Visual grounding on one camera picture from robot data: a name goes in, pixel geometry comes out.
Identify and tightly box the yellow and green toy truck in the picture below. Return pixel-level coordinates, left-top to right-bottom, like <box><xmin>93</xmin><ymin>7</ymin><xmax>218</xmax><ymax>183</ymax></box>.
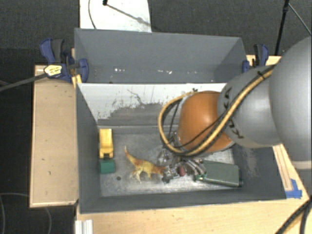
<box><xmin>98</xmin><ymin>128</ymin><xmax>116</xmax><ymax>175</ymax></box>

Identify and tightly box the pale wood board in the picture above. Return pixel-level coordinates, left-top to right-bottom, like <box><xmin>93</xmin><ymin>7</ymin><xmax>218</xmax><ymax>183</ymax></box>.
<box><xmin>29</xmin><ymin>63</ymin><xmax>80</xmax><ymax>208</ymax></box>

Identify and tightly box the yellow orange toy dinosaur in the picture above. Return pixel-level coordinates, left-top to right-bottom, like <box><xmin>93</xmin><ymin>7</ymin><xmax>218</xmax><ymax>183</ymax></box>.
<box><xmin>123</xmin><ymin>145</ymin><xmax>169</xmax><ymax>184</ymax></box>

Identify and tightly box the dark green flat block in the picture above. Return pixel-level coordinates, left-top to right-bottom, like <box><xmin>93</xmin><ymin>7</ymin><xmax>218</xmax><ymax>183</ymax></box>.
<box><xmin>194</xmin><ymin>159</ymin><xmax>244</xmax><ymax>188</ymax></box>

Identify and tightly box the grey metal bin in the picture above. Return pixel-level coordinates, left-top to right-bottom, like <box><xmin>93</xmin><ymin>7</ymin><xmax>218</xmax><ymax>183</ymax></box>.
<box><xmin>74</xmin><ymin>27</ymin><xmax>287</xmax><ymax>214</ymax></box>

